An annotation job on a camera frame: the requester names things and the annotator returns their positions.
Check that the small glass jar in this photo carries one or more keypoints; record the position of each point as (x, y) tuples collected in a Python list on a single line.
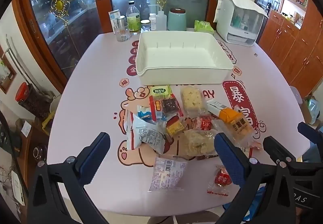
[(145, 26)]

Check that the white orange bar packet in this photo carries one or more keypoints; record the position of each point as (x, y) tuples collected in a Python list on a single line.
[(222, 110)]

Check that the green snack packet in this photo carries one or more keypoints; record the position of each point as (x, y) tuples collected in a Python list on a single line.
[(159, 91)]

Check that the white squeeze bottle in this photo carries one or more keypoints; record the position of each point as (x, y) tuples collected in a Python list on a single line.
[(161, 21)]

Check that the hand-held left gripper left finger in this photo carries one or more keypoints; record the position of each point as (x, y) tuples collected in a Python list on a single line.
[(94, 153)]

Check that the white carton box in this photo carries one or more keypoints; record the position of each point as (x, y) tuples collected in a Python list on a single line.
[(113, 17)]

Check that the brown wooden cabinets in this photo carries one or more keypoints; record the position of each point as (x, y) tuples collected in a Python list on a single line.
[(297, 50)]

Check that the green label plastic bottle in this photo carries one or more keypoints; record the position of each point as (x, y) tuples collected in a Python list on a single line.
[(133, 19)]

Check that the white cup cabinet appliance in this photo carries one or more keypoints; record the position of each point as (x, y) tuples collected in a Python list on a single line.
[(227, 22)]

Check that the orange pastry clear packet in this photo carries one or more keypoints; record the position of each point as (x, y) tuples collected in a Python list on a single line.
[(237, 129)]

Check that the white pill bottle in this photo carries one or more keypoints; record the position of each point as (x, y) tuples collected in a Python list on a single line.
[(153, 22)]

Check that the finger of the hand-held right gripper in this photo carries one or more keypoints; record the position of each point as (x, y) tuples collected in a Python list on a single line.
[(277, 149), (306, 129)]

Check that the white plastic bin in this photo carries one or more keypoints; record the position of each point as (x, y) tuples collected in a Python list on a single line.
[(176, 62)]

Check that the metal can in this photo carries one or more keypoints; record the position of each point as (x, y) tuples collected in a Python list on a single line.
[(121, 20)]

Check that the green tissue pack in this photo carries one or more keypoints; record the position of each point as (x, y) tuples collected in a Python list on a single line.
[(204, 27)]

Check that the wooden picture frame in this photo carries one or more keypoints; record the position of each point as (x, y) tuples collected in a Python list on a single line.
[(10, 80)]

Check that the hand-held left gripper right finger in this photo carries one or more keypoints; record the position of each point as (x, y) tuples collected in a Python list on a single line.
[(228, 158)]

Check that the light blue plastic bag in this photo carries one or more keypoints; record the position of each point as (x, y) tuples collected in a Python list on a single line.
[(313, 110)]

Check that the red candy packet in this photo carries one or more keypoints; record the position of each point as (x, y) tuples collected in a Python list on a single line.
[(205, 124), (222, 178)]

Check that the translucent white snack packet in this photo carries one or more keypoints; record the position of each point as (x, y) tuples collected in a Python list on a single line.
[(166, 173)]

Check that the brown cake snack packet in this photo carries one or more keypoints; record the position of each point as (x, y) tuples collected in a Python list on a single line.
[(169, 105)]

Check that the clear rice cracker packet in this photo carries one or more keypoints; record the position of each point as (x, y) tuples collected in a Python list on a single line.
[(196, 142), (191, 99)]

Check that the white red-edged snack packet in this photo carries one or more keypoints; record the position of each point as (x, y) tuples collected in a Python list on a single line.
[(147, 135)]

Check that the clear glass cup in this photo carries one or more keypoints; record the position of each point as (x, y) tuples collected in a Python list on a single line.
[(123, 34)]

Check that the mint green canister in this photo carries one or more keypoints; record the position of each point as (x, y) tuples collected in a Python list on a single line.
[(177, 21)]

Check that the red lid jar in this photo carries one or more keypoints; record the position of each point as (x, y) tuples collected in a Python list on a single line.
[(32, 100)]

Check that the blue white candy packet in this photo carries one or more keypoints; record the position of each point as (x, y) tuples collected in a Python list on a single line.
[(145, 113)]

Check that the yellow red snack packet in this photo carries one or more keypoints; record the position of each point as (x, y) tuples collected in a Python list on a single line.
[(175, 127)]

